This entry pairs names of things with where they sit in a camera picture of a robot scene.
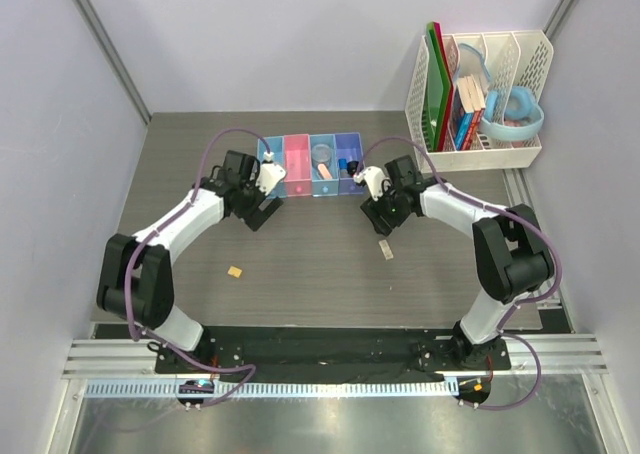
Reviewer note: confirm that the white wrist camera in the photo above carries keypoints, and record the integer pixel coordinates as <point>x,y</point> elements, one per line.
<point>270,175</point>
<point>374,179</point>

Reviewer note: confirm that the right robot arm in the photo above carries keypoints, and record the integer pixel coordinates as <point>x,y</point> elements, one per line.
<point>512,256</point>

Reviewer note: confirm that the clear tape roll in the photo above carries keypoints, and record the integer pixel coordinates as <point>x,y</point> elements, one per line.
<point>321,154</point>

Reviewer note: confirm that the white file organizer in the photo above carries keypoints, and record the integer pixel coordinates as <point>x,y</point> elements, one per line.
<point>503,60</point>

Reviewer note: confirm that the pink eraser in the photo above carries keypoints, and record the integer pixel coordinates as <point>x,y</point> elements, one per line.
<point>324,171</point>

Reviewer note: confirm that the beige eraser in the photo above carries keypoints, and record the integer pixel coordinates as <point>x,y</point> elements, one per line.
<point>386,249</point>

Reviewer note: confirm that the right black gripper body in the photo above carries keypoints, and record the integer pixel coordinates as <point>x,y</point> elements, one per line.
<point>389,208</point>

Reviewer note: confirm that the yellow sticky note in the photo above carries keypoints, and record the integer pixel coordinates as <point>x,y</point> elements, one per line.
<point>235,272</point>

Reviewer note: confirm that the white cable duct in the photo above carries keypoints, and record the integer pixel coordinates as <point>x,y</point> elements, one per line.
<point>202,389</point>

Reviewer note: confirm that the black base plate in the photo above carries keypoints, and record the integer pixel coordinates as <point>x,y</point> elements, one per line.
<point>298,355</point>

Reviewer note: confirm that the red black stamp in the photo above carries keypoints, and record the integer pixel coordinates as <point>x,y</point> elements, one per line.
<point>353,167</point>

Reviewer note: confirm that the books stack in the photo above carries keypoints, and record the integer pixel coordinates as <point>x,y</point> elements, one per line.
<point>468,107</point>

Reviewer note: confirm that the pink drawer box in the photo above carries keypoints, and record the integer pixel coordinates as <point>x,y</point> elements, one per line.
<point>297,163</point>

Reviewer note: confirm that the red folder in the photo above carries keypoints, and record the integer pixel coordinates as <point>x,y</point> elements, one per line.
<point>447,87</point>

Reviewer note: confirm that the purple drawer box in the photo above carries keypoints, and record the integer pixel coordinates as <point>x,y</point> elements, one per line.
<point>348,146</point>

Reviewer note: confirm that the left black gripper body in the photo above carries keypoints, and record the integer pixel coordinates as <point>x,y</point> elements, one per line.
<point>250,211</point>

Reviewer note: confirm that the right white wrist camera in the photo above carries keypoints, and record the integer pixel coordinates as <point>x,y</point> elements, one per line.
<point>374,179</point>

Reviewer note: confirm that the green folder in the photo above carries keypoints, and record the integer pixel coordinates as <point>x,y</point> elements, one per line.
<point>433,93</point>

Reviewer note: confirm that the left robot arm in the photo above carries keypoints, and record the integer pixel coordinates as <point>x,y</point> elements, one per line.
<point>136,281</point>

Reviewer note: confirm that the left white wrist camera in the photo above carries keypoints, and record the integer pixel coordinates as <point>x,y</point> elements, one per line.
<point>270,175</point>

